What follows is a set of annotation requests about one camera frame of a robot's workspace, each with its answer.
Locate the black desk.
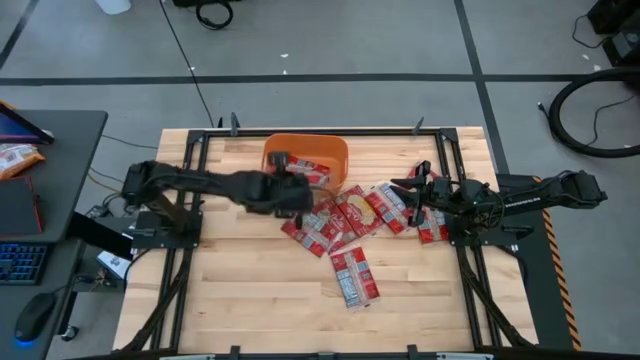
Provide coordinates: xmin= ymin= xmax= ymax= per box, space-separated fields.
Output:
xmin=0 ymin=109 xmax=109 ymax=360

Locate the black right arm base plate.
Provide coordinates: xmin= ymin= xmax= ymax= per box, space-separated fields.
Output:
xmin=444 ymin=205 xmax=536 ymax=247

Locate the black notebook with red edge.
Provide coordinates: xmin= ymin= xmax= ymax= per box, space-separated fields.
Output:
xmin=0 ymin=175 xmax=44 ymax=238

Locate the small white box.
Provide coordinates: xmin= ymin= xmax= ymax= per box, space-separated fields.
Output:
xmin=96 ymin=249 xmax=132 ymax=281

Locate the black platform with hazard stripe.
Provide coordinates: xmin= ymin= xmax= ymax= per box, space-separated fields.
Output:
xmin=494 ymin=172 xmax=584 ymax=352

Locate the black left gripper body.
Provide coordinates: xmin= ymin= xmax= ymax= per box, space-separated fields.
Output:
xmin=268 ymin=151 xmax=315 ymax=230

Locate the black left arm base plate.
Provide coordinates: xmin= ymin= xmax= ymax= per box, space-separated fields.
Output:
xmin=130 ymin=209 xmax=204 ymax=250

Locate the black hose ring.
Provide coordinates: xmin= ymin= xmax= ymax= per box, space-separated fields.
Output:
xmin=548 ymin=66 xmax=640 ymax=159

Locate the long black floor cable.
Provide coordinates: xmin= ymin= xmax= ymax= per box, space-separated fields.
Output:
xmin=158 ymin=0 xmax=216 ymax=129

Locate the laptop with lit screen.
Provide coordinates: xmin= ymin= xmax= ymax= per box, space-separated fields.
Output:
xmin=0 ymin=99 xmax=55 ymax=146

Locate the white container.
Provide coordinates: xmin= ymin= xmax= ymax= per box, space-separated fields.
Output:
xmin=94 ymin=0 xmax=133 ymax=16

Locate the black computer mouse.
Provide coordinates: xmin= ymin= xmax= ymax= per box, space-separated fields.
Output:
xmin=13 ymin=292 xmax=58 ymax=344

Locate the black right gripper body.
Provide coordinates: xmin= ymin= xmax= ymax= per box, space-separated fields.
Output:
xmin=410 ymin=160 xmax=454 ymax=227

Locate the thin black floor cable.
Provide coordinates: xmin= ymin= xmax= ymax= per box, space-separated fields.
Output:
xmin=585 ymin=94 xmax=637 ymax=147

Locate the backlit black keyboard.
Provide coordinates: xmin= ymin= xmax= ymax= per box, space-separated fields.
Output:
xmin=0 ymin=242 xmax=51 ymax=287

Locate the black box under desk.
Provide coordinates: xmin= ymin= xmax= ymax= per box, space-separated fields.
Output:
xmin=66 ymin=211 xmax=135 ymax=261

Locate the orange plastic basket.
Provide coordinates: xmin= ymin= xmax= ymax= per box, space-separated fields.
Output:
xmin=261 ymin=132 xmax=350 ymax=194

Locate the black equipment case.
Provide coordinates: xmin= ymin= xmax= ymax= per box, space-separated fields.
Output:
xmin=586 ymin=0 xmax=640 ymax=67

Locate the orange snack bag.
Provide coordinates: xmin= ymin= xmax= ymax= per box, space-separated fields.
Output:
xmin=0 ymin=143 xmax=46 ymax=181

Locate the black looped cable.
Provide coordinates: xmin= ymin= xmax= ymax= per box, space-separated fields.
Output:
xmin=194 ymin=0 xmax=235 ymax=31

